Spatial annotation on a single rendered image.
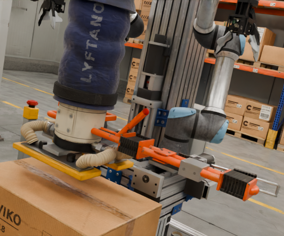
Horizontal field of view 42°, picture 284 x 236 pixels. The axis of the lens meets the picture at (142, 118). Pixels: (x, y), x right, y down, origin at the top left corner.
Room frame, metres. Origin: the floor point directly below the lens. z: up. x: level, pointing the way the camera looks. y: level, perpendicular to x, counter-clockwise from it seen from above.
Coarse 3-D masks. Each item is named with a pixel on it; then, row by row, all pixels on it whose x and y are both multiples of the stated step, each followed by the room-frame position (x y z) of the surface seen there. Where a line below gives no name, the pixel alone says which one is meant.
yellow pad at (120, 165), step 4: (52, 140) 1.42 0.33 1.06; (116, 160) 1.29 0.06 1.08; (120, 160) 1.30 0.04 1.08; (124, 160) 1.31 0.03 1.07; (128, 160) 1.33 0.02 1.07; (104, 164) 1.27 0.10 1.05; (108, 164) 1.26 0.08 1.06; (112, 164) 1.25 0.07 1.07; (116, 164) 1.25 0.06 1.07; (120, 164) 1.26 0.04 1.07; (124, 164) 1.28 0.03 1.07; (128, 164) 1.29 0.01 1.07; (132, 164) 1.32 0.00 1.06; (112, 168) 1.25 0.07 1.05; (116, 168) 1.24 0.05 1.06; (120, 168) 1.25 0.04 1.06; (124, 168) 1.27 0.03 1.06
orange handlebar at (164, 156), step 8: (48, 112) 1.34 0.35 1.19; (56, 112) 1.37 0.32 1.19; (112, 120) 1.51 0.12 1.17; (96, 128) 1.23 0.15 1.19; (104, 128) 1.25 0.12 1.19; (104, 136) 1.19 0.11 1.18; (112, 136) 1.18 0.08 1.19; (144, 152) 1.10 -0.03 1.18; (152, 152) 1.09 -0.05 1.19; (160, 152) 1.08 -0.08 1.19; (168, 152) 1.09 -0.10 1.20; (160, 160) 1.08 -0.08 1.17; (168, 160) 1.06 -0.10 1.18; (176, 160) 1.05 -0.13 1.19; (208, 168) 1.04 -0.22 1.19; (208, 176) 0.99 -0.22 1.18; (216, 176) 0.98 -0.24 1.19; (256, 192) 0.93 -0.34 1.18
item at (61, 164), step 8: (16, 144) 1.25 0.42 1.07; (24, 144) 1.25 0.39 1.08; (32, 144) 1.27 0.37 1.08; (40, 144) 1.23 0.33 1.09; (24, 152) 1.22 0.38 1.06; (32, 152) 1.20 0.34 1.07; (40, 152) 1.20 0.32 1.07; (48, 152) 1.22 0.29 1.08; (40, 160) 1.18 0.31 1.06; (48, 160) 1.16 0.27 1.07; (56, 160) 1.16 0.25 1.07; (64, 160) 1.17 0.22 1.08; (72, 160) 1.16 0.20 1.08; (56, 168) 1.14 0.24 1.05; (64, 168) 1.12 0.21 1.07; (72, 168) 1.12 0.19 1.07; (80, 168) 1.13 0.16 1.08; (88, 168) 1.14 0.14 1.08; (72, 176) 1.10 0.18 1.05; (80, 176) 1.08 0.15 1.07; (88, 176) 1.11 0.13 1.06; (96, 176) 1.14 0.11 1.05
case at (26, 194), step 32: (32, 160) 1.46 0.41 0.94; (0, 192) 1.16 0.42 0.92; (32, 192) 1.16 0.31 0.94; (64, 192) 1.21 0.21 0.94; (96, 192) 1.27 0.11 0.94; (128, 192) 1.33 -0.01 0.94; (0, 224) 1.15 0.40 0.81; (32, 224) 1.07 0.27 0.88; (64, 224) 1.00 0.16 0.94; (96, 224) 1.03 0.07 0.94; (128, 224) 1.10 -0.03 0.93
